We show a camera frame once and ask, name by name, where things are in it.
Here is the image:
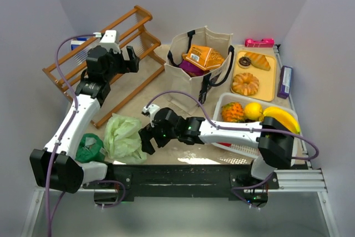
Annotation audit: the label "croissant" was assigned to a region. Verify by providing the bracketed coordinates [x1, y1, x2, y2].
[245, 52, 271, 71]

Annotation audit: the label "chocolate donut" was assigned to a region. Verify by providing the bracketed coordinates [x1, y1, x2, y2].
[238, 56, 251, 69]

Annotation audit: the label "black base frame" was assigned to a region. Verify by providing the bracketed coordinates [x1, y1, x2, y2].
[83, 164, 279, 203]

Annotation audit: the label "dark green plastic bag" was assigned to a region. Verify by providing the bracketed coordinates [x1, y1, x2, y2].
[75, 133, 106, 163]

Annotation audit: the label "blue white carton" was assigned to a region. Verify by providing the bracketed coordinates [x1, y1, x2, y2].
[70, 37, 89, 51]

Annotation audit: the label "purple snack packet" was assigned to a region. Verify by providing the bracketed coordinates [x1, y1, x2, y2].
[179, 60, 205, 77]

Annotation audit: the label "pink box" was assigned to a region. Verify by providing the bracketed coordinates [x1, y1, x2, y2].
[245, 38, 275, 48]

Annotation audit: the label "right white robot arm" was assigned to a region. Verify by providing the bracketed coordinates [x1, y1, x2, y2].
[139, 104, 296, 180]

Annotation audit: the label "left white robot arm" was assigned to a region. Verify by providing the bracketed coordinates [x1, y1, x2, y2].
[29, 46, 140, 193]

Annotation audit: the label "beige canvas tote bag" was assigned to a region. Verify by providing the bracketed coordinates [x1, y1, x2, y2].
[164, 26, 235, 103]

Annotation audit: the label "orange snack packet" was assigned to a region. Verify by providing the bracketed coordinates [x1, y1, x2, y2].
[182, 44, 225, 71]

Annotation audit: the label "brown wooden rack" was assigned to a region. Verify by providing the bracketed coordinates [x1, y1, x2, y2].
[43, 6, 165, 129]

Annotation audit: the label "yellow lemon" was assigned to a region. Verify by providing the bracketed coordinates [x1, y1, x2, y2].
[244, 102, 262, 121]

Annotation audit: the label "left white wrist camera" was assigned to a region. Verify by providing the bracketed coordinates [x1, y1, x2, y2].
[99, 30, 121, 54]

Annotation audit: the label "orange pineapple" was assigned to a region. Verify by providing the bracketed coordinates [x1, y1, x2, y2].
[221, 102, 246, 123]

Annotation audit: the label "glazed ring bread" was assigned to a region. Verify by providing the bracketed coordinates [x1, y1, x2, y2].
[231, 73, 260, 96]

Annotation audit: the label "yellow tray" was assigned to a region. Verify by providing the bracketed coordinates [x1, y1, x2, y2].
[232, 49, 277, 102]

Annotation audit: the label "purple box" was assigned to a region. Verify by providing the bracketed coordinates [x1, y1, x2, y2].
[277, 65, 293, 99]

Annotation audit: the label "red apple left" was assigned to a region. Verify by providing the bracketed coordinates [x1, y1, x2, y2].
[218, 143, 231, 147]

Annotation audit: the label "yellow banana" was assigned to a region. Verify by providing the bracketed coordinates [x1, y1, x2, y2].
[261, 107, 301, 134]

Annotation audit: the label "white plastic basket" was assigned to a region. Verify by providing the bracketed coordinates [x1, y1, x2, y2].
[212, 93, 298, 159]

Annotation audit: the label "light green plastic bag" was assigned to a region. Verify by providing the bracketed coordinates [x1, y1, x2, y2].
[103, 114, 147, 164]

